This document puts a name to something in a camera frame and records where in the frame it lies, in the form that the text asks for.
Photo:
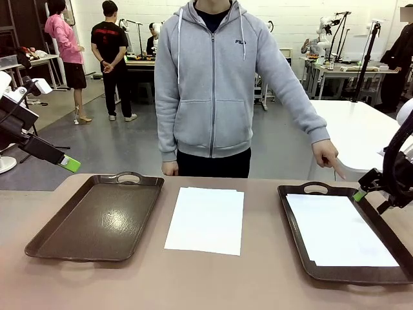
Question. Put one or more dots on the seated person at workbench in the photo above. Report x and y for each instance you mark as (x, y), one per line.
(151, 42)

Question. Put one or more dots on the person in black red-print t-shirt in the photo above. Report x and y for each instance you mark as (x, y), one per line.
(108, 42)

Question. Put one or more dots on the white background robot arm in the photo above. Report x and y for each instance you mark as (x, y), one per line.
(323, 45)

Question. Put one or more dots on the person in black clothes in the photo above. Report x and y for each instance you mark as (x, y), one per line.
(398, 58)

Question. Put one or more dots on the brown plastic tray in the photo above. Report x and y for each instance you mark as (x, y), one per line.
(355, 274)
(96, 223)

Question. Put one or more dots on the white side table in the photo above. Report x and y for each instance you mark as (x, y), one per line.
(42, 58)

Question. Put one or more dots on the grey plastic stool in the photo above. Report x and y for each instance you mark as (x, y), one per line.
(146, 92)

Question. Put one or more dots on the brown-topped workbench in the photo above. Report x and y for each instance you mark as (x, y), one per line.
(142, 63)

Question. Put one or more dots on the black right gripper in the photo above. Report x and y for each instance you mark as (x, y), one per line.
(372, 182)

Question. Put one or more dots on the person's right hand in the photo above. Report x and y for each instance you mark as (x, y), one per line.
(169, 168)

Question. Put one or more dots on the clear plastic storage box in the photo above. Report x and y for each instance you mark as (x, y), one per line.
(8, 60)

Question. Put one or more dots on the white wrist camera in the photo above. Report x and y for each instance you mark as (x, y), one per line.
(381, 151)
(42, 86)

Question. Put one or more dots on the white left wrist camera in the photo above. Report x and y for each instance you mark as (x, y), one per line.
(42, 86)

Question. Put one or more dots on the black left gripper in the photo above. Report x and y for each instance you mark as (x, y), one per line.
(16, 124)

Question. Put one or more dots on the person's left forearm grey sleeve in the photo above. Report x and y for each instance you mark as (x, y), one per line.
(305, 117)

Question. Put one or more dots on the black tripod stand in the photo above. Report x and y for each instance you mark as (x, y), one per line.
(366, 61)

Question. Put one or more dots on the person's right forearm grey sleeve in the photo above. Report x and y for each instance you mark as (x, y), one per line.
(166, 129)

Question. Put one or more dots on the person's left hand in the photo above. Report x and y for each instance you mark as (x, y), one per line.
(326, 155)

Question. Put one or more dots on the person in grey hoodie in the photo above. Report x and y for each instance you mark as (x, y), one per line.
(209, 80)

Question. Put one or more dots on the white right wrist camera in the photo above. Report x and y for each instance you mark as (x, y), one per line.
(381, 151)

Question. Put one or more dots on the white round stand base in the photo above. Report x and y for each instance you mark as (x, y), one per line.
(6, 164)

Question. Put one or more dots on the mannequin in pink hoodie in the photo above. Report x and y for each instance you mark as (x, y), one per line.
(64, 38)

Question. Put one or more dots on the pile of clothes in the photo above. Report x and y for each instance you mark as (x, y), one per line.
(30, 53)

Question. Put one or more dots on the grey workbench with equipment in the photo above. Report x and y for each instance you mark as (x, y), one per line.
(348, 69)

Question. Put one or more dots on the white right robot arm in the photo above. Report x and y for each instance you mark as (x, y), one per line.
(407, 111)

